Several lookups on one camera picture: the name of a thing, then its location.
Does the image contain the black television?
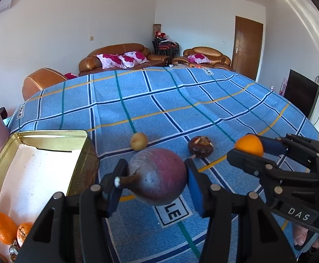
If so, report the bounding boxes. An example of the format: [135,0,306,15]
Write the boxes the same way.
[282,69,319,119]

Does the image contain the brown leather sofa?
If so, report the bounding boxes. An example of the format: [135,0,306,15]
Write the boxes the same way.
[79,43,172,76]

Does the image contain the small yellow round fruit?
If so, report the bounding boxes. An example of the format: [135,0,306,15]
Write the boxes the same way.
[130,132,149,151]

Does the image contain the gold metal tin box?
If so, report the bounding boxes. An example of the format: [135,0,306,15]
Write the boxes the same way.
[0,130,100,263]

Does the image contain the brown leather armchair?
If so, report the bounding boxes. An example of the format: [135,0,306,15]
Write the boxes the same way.
[22,68,68,101]
[173,46,231,72]

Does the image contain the person's right hand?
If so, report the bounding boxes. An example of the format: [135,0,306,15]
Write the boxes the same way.
[293,220,319,252]

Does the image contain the brown knobbly fruit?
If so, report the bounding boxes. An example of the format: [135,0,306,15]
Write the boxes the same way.
[9,245,21,263]

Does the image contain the stacked dark chairs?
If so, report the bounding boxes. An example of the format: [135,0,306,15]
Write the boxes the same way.
[152,37,180,58]

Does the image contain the mandarin orange with stem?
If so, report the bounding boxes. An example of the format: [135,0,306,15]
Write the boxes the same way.
[16,222,34,248]

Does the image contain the dark brown mangosteen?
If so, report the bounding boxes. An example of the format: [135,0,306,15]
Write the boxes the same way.
[187,136,214,158]

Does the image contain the blue plaid tablecloth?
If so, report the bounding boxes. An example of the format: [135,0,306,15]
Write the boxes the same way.
[6,66,319,263]

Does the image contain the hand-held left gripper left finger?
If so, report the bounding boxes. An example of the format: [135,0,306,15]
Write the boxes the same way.
[16,159,129,263]

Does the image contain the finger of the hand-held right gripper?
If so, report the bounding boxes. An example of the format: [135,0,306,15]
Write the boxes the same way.
[227,148,319,200]
[258,134,319,170]

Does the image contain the brown wooden door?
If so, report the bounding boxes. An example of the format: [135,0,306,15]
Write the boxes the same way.
[234,16,264,81]

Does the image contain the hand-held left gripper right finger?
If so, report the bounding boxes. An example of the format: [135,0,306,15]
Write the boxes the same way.
[185,158,297,263]

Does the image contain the purple round fruit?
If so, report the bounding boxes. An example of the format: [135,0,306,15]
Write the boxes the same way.
[115,148,188,206]

